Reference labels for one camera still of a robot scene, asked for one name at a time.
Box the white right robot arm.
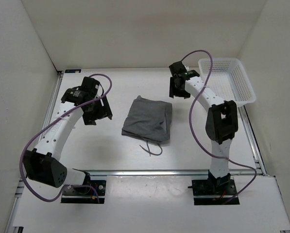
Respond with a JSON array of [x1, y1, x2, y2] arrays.
[[169, 61, 239, 194]]

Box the white perforated plastic basket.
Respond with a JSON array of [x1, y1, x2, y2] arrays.
[[198, 58, 256, 107]]

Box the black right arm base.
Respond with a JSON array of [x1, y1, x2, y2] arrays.
[[188, 180, 239, 206]]

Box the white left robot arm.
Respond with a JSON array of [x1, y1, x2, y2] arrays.
[[22, 75, 113, 194]]

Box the aluminium table edge rail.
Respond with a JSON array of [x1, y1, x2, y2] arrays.
[[30, 169, 264, 179]]

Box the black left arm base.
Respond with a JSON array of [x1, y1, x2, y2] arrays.
[[61, 178, 106, 204]]

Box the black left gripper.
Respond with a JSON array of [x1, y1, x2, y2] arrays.
[[83, 94, 112, 125]]

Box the grey drawstring shorts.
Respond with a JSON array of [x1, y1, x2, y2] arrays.
[[121, 95, 172, 156]]

